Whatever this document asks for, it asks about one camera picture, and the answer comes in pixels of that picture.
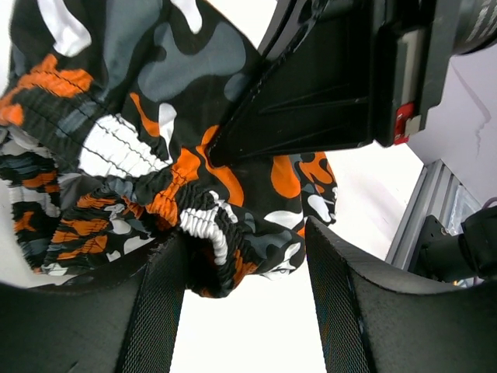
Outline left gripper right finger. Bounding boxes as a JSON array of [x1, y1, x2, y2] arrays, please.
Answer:
[[305, 218, 496, 372]]

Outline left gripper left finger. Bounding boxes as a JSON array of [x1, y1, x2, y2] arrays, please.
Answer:
[[1, 232, 187, 372]]

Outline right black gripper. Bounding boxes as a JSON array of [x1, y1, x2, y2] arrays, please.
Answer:
[[207, 1, 496, 166]]

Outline orange black camouflage shorts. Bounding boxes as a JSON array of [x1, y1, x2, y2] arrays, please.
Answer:
[[1, 1, 337, 298]]

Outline right aluminium side rail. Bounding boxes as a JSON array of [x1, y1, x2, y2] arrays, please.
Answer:
[[386, 159, 482, 270]]

